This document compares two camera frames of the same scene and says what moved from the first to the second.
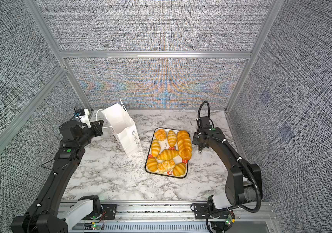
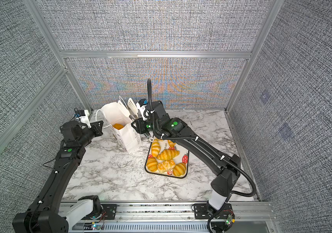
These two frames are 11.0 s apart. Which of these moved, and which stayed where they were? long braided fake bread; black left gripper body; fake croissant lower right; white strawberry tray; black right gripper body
Moved: long braided fake bread; black right gripper body
Stayed: black left gripper body; white strawberry tray; fake croissant lower right
